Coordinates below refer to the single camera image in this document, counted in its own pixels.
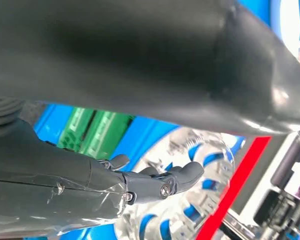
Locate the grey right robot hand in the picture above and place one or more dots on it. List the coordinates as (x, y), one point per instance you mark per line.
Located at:
(139, 59)

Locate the blue metal shelf rack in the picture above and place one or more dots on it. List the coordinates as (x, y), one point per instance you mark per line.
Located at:
(145, 139)

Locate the green plastic crate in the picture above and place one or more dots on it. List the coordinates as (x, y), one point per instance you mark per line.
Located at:
(72, 132)
(105, 136)

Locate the black barrier post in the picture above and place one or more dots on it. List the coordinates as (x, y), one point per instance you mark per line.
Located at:
(287, 162)

